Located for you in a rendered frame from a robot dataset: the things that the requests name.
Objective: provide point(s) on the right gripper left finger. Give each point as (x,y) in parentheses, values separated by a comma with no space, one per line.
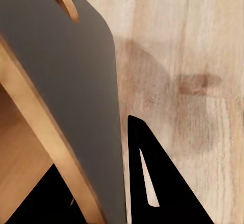
(50,202)

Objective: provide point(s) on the trash can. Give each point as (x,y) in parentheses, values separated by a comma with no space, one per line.
(59,105)

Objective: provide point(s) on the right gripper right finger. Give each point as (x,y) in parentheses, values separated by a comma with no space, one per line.
(177,202)

